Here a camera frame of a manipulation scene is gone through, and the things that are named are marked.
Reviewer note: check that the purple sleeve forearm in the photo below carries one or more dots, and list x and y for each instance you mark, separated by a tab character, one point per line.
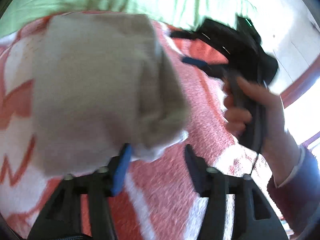
298	196

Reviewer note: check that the grey knit sweater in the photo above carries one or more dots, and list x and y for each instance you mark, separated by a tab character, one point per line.
100	81

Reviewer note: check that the green quilt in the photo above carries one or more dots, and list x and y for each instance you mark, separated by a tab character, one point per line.
185	14

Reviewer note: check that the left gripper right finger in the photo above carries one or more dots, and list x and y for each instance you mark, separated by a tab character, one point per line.
230	204

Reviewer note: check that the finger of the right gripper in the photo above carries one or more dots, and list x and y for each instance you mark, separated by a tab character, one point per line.
183	34
202	65

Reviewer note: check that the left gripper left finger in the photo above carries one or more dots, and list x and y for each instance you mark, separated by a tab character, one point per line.
79	207

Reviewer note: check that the person right hand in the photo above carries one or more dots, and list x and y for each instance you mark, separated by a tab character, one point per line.
279	148

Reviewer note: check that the orange white floral blanket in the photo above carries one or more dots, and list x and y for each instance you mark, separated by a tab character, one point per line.
158	200

